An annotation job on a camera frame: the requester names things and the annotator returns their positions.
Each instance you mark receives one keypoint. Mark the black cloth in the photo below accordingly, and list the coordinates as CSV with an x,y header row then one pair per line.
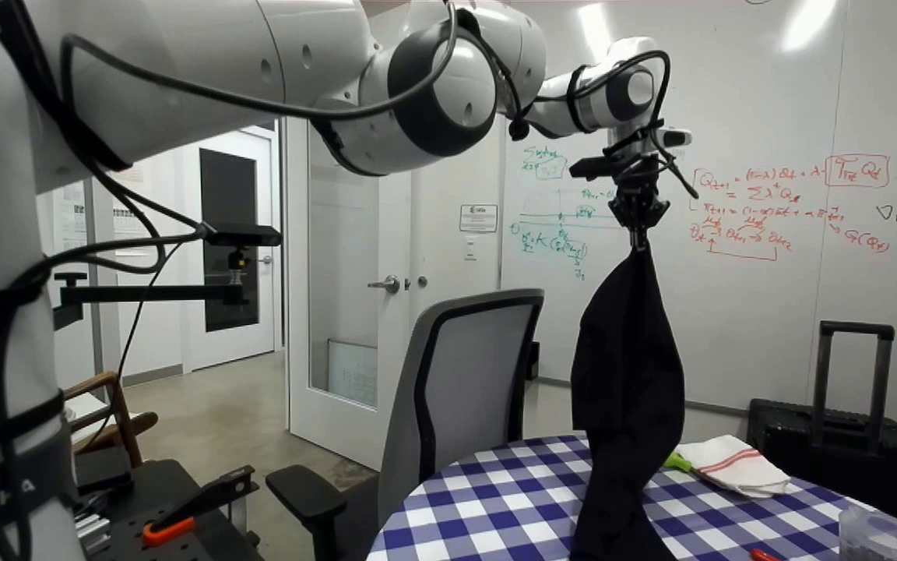
x,y
624,415

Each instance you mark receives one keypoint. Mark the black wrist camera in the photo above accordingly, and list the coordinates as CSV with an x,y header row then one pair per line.
x,y
624,158

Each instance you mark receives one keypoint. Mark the clear plastic cup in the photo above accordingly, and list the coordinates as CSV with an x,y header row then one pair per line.
x,y
880,533

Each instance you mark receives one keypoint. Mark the blue white checkered tablecloth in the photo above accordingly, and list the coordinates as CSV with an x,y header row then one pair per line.
x,y
491,511

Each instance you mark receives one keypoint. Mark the white door glass panel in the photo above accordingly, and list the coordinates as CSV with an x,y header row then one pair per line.
x,y
349,314

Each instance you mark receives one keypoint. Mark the wooden chair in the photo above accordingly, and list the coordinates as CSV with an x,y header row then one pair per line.
x,y
122,415

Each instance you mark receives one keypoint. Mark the white towel red stripes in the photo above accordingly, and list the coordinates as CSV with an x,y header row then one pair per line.
x,y
740,465

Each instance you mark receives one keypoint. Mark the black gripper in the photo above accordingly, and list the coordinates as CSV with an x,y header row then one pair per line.
x,y
640,183

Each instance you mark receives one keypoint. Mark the small white wall sign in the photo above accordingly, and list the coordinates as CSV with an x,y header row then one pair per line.
x,y
477,220

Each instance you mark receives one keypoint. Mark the black stereo camera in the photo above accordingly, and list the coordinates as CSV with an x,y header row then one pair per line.
x,y
249,236

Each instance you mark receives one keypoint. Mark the wall whiteboard red writing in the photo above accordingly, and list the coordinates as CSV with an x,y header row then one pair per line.
x,y
780,314

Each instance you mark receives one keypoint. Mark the white hallway door dark window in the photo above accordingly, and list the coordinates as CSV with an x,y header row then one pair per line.
x,y
230,261

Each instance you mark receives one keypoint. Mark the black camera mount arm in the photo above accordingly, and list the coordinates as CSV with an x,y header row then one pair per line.
x,y
148,294

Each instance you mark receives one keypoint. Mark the black suitcase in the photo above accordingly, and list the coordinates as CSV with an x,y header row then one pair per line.
x,y
841,458

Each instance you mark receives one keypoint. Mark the small red marker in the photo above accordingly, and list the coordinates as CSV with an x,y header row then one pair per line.
x,y
763,555

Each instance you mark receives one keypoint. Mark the green marker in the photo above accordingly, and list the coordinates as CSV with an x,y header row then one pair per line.
x,y
679,462

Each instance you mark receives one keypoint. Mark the grey mesh office chair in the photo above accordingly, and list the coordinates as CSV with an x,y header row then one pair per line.
x,y
470,384

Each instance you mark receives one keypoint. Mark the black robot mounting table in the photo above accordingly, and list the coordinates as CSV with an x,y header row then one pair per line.
x,y
157,489

